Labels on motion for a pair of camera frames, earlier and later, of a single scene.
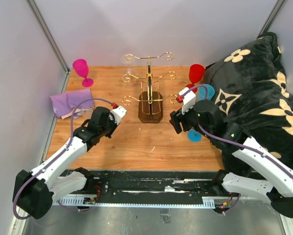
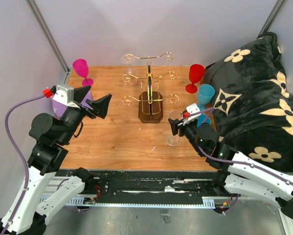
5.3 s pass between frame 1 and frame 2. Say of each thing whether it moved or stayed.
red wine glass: stayed
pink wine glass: stayed
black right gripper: moved
